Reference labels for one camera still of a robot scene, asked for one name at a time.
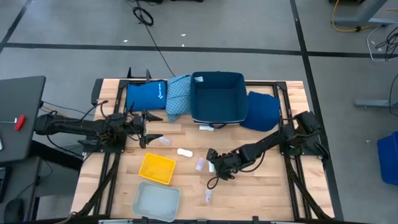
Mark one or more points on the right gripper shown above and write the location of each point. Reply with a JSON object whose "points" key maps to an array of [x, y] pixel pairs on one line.
{"points": [[228, 160]]}

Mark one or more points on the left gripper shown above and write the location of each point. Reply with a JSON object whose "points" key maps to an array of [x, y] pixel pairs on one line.
{"points": [[144, 130]]}

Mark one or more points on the small clear vial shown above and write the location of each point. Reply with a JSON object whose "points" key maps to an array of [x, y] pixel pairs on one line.
{"points": [[200, 164]]}

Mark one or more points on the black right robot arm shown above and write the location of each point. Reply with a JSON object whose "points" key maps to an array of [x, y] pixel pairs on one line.
{"points": [[264, 144]]}

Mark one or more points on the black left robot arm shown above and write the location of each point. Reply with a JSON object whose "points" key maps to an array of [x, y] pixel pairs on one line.
{"points": [[71, 127]]}

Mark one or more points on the navy fabric basket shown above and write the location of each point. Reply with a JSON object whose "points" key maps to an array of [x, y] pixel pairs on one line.
{"points": [[217, 99]]}

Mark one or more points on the light grey plastic bin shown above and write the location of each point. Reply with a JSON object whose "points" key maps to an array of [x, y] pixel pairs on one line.
{"points": [[155, 201]]}

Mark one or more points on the blue plastic bin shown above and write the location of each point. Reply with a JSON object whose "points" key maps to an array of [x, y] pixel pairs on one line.
{"points": [[388, 158]]}

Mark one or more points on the clear packet with small item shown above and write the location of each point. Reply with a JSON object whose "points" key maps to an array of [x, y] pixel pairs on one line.
{"points": [[208, 196]]}

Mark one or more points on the blue pouch white logo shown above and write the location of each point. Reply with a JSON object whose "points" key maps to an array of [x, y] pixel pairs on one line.
{"points": [[146, 95]]}

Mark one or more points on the yellow plastic tray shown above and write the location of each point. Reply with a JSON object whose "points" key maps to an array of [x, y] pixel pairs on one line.
{"points": [[157, 168]]}

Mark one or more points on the patterned light blue cloth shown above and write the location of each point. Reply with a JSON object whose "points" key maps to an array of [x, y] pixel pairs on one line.
{"points": [[178, 96]]}

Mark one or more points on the black flat box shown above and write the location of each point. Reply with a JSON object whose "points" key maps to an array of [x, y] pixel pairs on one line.
{"points": [[97, 91]]}

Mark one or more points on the dark blue folded cloth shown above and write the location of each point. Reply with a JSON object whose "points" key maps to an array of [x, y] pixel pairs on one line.
{"points": [[261, 112]]}

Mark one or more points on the dark grey desk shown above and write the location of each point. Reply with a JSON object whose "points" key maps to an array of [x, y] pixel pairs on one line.
{"points": [[46, 183]]}

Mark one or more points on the black desk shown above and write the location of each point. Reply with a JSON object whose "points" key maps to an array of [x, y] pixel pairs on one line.
{"points": [[18, 105]]}

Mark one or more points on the black keyboard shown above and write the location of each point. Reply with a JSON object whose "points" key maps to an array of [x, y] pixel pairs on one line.
{"points": [[2, 183]]}

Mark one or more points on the black computer mouse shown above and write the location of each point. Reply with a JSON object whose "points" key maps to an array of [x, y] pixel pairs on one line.
{"points": [[14, 211]]}

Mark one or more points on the grey table foot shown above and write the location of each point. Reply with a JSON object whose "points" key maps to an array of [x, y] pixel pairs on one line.
{"points": [[373, 103]]}

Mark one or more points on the grey table leg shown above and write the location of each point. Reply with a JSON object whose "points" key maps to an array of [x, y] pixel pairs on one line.
{"points": [[363, 18]]}

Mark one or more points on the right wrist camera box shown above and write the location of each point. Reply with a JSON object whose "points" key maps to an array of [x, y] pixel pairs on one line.
{"points": [[211, 155]]}

